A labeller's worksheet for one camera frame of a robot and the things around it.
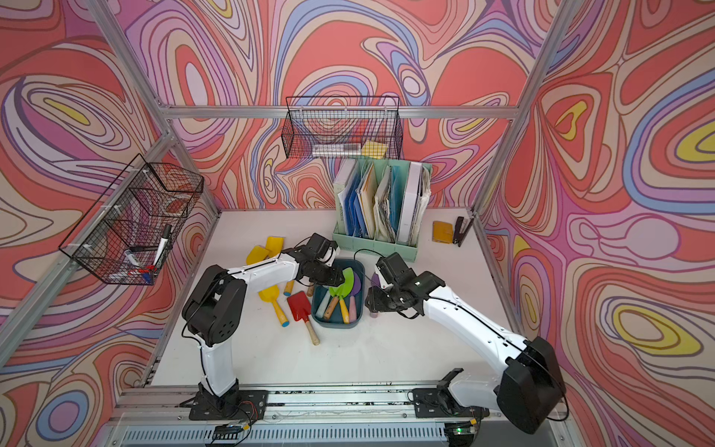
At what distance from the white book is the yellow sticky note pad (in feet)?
0.39

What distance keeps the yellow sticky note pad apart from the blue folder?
0.29 metres

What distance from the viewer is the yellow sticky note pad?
3.63 ft

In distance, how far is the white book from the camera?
93cm

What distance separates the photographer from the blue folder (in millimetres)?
951
